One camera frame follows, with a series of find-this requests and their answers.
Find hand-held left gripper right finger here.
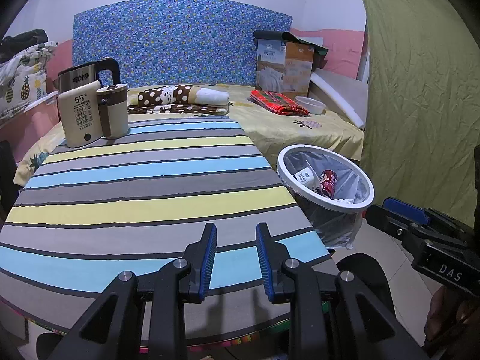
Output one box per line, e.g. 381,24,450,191
256,222,432,360

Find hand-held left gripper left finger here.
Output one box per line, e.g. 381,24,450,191
49,222,218,360

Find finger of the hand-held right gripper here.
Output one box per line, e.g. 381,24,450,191
365,204,421,245
382,196,466,234

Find white-rimmed bin with plastic bag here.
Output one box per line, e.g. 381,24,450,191
276,144,376,250

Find red drink can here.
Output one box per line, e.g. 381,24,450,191
315,170,340,199

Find person's right hand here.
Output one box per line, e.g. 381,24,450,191
425,287,479,347

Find white milk carton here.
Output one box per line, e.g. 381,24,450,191
292,161,317,190

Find striped tablecloth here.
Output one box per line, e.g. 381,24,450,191
0,115,334,342

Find green curtain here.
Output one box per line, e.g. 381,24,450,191
352,0,480,229

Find yellow bed sheet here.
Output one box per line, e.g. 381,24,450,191
15,84,366,186

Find clear plastic container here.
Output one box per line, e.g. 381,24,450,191
294,96,325,115

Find brown polka dot blanket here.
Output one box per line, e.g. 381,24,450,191
127,103,229,115

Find red plaid cloth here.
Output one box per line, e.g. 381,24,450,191
250,90,311,117

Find beige and brown lidded mug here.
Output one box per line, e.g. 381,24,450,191
96,83,129,139

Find brown polka dot pillow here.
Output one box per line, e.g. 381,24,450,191
137,85,230,106

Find cardboard quilt box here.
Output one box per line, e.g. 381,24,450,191
253,30,329,98

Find steel and beige electric kettle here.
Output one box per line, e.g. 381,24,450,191
57,58,121,149

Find black bag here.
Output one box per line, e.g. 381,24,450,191
0,140,17,211

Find pink storage box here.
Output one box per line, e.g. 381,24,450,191
0,90,61,166

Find blue floral headboard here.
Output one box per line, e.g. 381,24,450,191
72,0,293,87

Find pineapple print quilt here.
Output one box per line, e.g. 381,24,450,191
0,41,59,121

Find black clothes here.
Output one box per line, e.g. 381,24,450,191
0,29,49,59

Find white bed side rail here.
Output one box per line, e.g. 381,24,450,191
309,69,370,130

